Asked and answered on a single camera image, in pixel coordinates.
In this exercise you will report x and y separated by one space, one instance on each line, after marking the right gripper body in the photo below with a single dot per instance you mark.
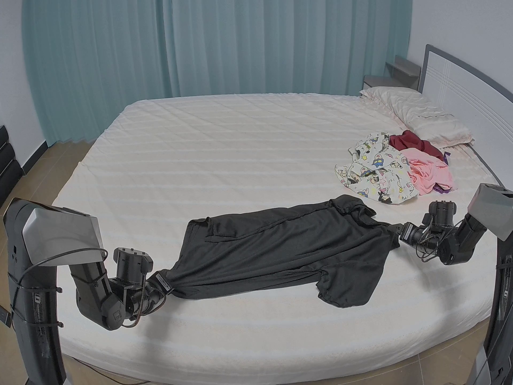
409 235

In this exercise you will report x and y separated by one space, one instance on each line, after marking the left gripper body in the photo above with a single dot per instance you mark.
157 293

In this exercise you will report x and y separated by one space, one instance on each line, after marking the black T-shirt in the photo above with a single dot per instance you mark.
280 251

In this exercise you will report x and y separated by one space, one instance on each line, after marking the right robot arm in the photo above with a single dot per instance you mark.
489 211

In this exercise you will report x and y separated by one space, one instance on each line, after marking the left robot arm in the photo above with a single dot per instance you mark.
36 255

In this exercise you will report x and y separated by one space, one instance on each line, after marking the bed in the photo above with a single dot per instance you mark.
240 146

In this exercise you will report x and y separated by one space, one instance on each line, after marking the pink garment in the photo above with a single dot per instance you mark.
431 171

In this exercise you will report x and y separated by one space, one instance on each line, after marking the white printed garment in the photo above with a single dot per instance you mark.
372 171

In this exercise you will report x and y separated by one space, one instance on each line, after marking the purple garment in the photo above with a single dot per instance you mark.
447 157

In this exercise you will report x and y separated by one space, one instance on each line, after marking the dark red garment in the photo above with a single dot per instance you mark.
408 140

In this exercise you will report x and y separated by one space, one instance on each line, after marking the cream pillow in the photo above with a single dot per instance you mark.
421 110

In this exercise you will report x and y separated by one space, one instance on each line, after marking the grey bedside table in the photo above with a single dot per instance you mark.
388 80

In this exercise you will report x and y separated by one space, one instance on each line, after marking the blue-green curtain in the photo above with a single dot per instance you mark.
280 34
100 54

